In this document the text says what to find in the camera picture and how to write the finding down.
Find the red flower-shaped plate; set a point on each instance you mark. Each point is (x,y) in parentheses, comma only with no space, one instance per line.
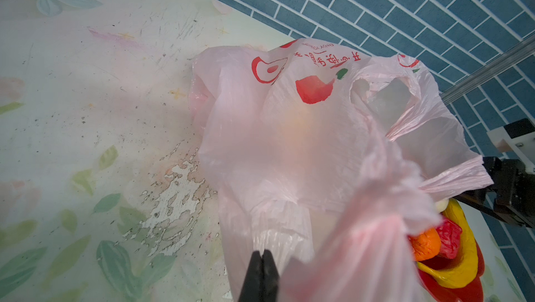
(472,292)

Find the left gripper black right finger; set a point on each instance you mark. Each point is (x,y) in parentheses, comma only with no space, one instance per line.
(270,278)

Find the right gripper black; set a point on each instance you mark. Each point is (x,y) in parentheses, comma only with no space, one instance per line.
(510,198)

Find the orange fruit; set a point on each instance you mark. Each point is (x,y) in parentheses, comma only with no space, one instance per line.
(426,245)

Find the red apple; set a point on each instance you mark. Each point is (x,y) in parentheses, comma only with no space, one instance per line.
(450,237)

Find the yellow banana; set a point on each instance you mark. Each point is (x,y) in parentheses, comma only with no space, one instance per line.
(461,270)

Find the beige pear fruit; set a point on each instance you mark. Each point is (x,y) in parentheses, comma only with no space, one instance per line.
(441,205)

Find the pink plastic fruit bag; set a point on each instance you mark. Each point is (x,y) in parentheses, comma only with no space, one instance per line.
(329,161)

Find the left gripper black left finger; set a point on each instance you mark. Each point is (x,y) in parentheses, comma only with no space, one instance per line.
(253,285)

